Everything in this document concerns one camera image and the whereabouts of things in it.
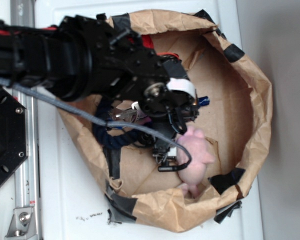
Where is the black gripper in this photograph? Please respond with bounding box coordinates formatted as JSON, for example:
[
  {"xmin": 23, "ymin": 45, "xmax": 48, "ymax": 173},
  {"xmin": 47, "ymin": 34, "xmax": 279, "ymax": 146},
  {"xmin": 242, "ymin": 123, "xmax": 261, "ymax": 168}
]
[{"xmin": 87, "ymin": 13, "xmax": 201, "ymax": 173}]

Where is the dark blue twisted rope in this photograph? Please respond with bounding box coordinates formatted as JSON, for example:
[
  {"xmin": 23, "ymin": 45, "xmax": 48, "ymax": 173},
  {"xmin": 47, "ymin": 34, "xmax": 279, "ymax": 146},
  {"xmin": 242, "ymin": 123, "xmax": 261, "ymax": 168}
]
[{"xmin": 91, "ymin": 95, "xmax": 212, "ymax": 150}]

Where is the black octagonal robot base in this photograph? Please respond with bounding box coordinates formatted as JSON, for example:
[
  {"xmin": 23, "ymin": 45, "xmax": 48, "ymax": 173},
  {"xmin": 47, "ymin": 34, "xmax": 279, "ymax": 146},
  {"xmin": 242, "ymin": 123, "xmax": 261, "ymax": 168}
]
[{"xmin": 0, "ymin": 89, "xmax": 27, "ymax": 187}]

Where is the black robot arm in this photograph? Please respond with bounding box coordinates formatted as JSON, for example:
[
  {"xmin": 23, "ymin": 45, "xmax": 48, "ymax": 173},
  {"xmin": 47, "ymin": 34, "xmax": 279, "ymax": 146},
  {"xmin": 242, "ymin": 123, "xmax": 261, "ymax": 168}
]
[{"xmin": 0, "ymin": 15, "xmax": 199, "ymax": 172}]

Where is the metal key bunch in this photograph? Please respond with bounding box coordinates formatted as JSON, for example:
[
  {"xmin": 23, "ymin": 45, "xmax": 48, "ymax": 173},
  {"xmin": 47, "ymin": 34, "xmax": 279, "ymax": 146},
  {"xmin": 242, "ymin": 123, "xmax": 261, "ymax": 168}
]
[{"xmin": 109, "ymin": 100, "xmax": 152, "ymax": 125}]

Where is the pink plush pig toy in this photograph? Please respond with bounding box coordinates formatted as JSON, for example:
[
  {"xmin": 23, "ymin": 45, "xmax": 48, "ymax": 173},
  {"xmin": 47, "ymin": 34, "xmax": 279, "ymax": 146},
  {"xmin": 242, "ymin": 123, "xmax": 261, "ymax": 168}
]
[{"xmin": 177, "ymin": 126, "xmax": 215, "ymax": 198}]

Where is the brown paper bag bin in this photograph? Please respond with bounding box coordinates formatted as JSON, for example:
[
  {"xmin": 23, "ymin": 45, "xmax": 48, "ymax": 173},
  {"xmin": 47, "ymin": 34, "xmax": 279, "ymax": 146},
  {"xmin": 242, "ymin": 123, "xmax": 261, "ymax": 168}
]
[{"xmin": 56, "ymin": 9, "xmax": 273, "ymax": 234}]

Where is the aluminium extrusion rail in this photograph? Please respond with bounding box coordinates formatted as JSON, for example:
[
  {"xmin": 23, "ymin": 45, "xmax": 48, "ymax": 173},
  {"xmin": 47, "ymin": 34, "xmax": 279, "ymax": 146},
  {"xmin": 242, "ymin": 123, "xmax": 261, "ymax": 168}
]
[{"xmin": 4, "ymin": 0, "xmax": 43, "ymax": 240}]

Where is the grey braided cable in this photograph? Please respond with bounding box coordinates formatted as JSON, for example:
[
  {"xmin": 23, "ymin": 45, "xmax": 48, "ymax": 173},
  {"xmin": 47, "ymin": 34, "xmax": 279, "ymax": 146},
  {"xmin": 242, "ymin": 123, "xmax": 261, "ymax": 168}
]
[{"xmin": 0, "ymin": 76, "xmax": 192, "ymax": 170}]

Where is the metal corner bracket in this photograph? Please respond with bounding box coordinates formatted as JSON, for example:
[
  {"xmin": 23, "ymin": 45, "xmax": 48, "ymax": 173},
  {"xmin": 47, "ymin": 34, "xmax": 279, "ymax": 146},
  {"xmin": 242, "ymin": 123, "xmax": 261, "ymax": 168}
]
[{"xmin": 4, "ymin": 207, "xmax": 37, "ymax": 240}]

